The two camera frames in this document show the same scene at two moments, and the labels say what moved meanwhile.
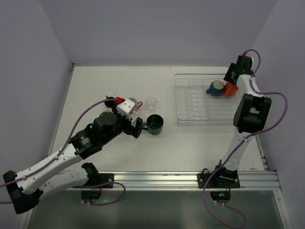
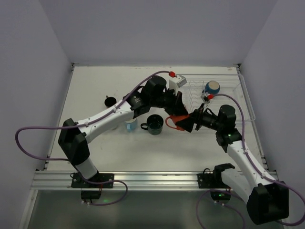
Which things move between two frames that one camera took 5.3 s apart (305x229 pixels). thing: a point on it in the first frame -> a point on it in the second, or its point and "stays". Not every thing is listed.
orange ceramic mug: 230,89 -> 175,118
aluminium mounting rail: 269,180 stays
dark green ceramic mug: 154,125 stays
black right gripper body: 230,75 -> 198,118
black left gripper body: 134,127 -> 177,103
